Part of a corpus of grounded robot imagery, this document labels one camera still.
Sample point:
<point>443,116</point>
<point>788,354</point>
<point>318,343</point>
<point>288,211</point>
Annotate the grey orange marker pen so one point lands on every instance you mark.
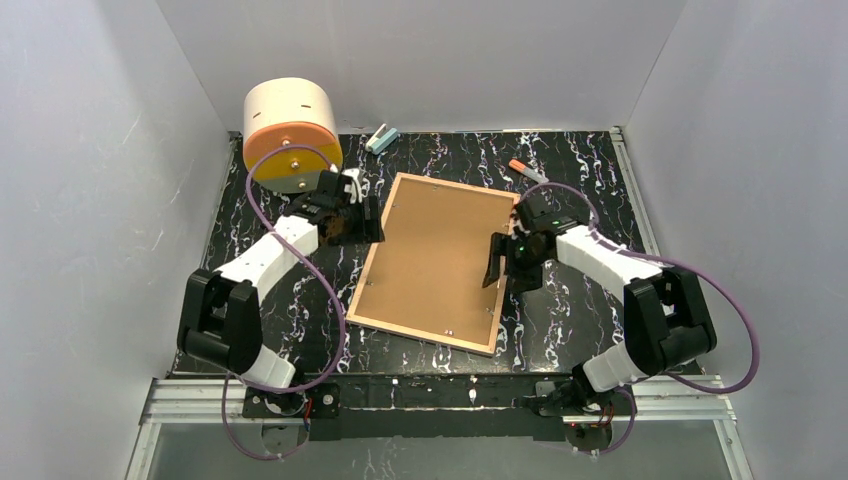
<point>526,171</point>

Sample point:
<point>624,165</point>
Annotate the small light blue clip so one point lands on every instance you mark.
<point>381,139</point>

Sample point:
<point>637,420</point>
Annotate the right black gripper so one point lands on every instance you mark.
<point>507,250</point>

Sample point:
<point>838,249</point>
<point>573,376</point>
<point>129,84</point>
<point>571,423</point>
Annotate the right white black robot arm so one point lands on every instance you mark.
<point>665,323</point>

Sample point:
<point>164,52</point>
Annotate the round cream drawer box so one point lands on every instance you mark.
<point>290,119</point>

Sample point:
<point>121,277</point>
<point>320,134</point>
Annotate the white wooden picture frame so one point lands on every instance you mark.
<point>371,265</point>

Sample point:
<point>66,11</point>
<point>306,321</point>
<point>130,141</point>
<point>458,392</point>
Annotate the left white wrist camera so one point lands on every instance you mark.
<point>355,191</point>

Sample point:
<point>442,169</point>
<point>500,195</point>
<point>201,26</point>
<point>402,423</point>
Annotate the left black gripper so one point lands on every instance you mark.
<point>361,220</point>

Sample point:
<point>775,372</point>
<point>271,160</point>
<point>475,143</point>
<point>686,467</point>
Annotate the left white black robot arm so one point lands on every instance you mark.
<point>220,321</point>

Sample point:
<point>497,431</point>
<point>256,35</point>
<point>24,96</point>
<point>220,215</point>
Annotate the brown cardboard backing board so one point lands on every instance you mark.
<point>430,258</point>

